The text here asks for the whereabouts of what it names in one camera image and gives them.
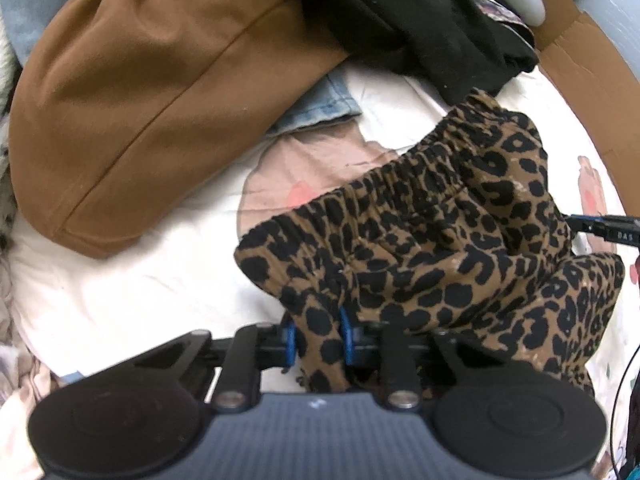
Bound leopard print pants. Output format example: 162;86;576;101
235;87;626;396

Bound dark floral garment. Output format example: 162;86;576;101
477;0;532;28

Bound pale pink cloth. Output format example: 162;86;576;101
0;260;61;480

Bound light blue denim garment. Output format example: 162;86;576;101
265;67;362;136

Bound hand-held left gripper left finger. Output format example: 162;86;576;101
102;324;298;413

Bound white printed bed sheet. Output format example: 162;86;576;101
0;55;640;480

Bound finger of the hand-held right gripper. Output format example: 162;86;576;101
564;213;609;235

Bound black cable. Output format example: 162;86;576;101
606;350;640;480

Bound black garment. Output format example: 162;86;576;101
277;0;540;106

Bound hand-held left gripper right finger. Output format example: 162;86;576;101
338;309;505;411

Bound brown cardboard sheet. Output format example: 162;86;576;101
515;0;637;196

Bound spotted fluffy cloth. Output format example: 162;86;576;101
0;40;23;256

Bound brown garment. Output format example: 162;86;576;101
7;0;351;260

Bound light blue cloth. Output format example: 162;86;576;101
0;0;113;67

